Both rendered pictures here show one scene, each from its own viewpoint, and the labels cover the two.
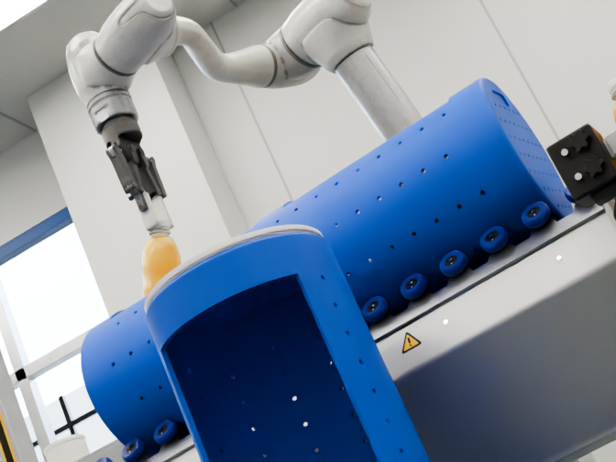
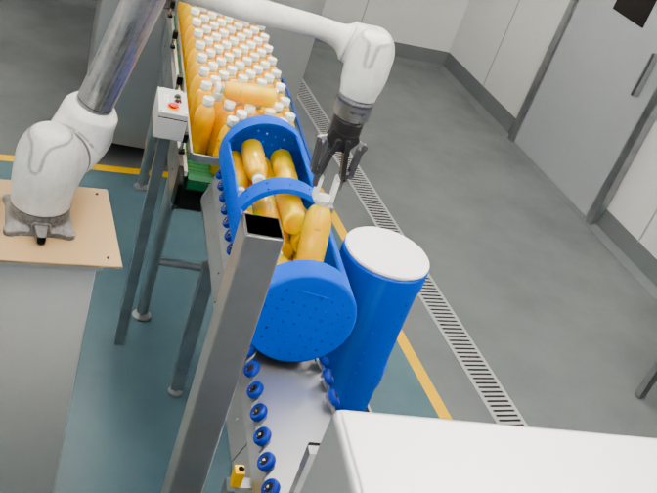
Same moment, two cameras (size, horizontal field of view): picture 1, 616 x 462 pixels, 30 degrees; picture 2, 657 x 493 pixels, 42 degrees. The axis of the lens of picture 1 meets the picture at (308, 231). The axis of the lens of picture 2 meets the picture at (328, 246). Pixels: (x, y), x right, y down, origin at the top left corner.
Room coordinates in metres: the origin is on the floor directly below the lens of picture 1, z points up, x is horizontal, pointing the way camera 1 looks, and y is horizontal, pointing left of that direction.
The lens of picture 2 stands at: (3.26, 1.70, 2.34)
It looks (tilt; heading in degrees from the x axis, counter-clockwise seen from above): 30 degrees down; 227
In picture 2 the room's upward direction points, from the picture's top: 20 degrees clockwise
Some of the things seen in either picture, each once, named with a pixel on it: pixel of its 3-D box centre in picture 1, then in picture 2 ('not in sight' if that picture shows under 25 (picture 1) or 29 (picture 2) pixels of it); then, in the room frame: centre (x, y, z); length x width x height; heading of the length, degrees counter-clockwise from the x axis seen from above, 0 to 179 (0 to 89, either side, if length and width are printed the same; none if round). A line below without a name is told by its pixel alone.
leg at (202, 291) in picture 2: not in sight; (191, 332); (1.84, -0.39, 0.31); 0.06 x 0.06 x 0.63; 69
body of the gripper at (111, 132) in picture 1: (126, 146); (344, 133); (2.01, 0.25, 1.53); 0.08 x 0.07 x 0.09; 159
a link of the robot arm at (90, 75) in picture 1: (99, 67); (368, 63); (2.00, 0.24, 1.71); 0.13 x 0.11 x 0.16; 48
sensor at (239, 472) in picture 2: not in sight; (249, 476); (2.34, 0.72, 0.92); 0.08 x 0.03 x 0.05; 159
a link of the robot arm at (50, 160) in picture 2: not in sight; (47, 163); (2.55, -0.20, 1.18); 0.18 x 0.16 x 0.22; 48
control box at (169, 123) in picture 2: not in sight; (169, 113); (1.95, -0.73, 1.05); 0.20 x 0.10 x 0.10; 69
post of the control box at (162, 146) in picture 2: not in sight; (141, 242); (1.95, -0.73, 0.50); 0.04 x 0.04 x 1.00; 69
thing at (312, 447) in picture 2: not in sight; (320, 472); (2.24, 0.81, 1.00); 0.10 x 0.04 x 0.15; 159
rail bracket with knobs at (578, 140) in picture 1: (590, 170); not in sight; (1.55, -0.40, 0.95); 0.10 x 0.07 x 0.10; 159
